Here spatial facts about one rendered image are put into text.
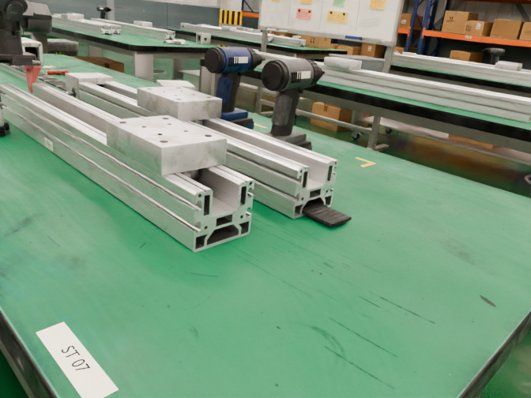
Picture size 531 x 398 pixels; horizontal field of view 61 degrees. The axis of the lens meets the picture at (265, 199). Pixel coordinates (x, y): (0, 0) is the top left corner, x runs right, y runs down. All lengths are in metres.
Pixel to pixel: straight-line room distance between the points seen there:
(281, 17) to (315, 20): 0.41
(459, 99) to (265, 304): 1.75
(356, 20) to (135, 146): 3.37
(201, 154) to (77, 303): 0.26
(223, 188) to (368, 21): 3.31
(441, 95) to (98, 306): 1.87
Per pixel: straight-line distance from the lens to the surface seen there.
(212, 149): 0.65
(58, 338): 0.48
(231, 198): 0.62
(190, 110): 0.92
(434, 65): 4.21
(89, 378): 0.43
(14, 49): 1.32
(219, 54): 1.07
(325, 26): 4.11
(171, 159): 0.61
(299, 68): 0.92
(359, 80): 2.37
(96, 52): 6.15
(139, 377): 0.42
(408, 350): 0.49
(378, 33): 3.80
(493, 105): 2.10
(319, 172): 0.75
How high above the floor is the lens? 1.07
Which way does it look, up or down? 22 degrees down
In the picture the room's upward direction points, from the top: 6 degrees clockwise
